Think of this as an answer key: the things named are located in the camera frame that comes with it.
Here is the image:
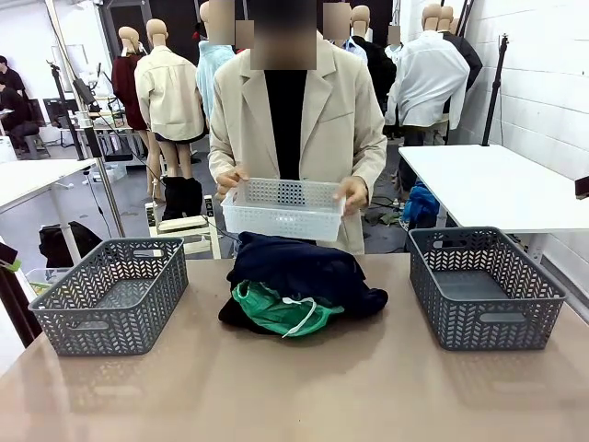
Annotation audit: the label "black tripod stand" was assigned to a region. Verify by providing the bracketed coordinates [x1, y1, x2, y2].
[45, 59, 100, 162]

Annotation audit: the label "white perforated plastic basket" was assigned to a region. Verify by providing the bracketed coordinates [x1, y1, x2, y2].
[220, 177, 347, 243]

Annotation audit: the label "person's right forearm beige sleeve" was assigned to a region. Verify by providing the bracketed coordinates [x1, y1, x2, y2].
[208, 123, 248, 179]

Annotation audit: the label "large white table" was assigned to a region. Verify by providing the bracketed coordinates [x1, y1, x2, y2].
[398, 144, 589, 266]

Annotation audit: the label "black computer monitor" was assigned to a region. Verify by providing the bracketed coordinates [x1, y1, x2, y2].
[42, 98, 77, 129]

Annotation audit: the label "seated person in black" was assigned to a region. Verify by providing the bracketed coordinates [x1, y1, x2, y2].
[0, 54, 40, 151]

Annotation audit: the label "green shorts with white drawstring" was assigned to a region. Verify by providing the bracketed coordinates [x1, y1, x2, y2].
[231, 280, 345, 340]

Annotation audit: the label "slanted metal pole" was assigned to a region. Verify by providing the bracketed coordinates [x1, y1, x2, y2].
[75, 110, 126, 238]

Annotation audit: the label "mannequin in black coat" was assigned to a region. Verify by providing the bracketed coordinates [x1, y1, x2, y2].
[439, 5, 484, 93]

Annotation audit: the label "blue crumpled cloth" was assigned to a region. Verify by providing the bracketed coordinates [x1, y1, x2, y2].
[403, 180, 441, 227]

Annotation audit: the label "mannequin in black jacket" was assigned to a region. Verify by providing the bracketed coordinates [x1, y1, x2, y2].
[350, 5, 398, 139]

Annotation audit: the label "white step stool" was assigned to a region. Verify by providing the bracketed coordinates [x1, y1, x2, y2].
[144, 194, 223, 260]

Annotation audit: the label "black garment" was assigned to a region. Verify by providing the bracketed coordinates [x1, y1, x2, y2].
[217, 294, 286, 337]

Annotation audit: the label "mannequin in light blue shirt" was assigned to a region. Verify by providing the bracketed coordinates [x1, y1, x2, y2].
[196, 0, 238, 123]

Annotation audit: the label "tall black light stand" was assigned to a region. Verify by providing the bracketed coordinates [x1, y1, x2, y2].
[480, 32, 513, 147]

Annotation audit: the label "black boots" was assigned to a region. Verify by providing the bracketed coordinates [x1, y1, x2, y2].
[161, 175, 204, 221]

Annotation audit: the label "clear plastic box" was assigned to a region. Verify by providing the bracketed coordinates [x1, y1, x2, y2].
[25, 268, 70, 298]

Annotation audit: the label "person in beige blazer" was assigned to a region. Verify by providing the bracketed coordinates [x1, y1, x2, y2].
[208, 0, 388, 255]

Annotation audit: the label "mannequin in maroon top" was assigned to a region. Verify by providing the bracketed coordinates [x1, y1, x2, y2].
[110, 26, 149, 133]

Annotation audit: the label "dark brown frame post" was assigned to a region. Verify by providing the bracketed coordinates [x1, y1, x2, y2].
[0, 264, 43, 349]

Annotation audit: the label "person's left hand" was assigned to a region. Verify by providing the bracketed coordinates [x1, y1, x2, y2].
[338, 176, 371, 216]

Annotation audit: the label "grey plastic woven basket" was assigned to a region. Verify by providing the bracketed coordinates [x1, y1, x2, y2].
[28, 237, 190, 357]
[407, 226, 568, 352]

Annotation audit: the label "person's right hand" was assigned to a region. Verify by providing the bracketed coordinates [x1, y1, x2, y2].
[214, 165, 252, 202]

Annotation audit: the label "mannequin in cream jacket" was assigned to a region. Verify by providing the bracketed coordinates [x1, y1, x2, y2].
[133, 17, 207, 204]

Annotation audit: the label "black tablet on stand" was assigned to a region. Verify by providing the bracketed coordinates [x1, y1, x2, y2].
[72, 77, 101, 114]

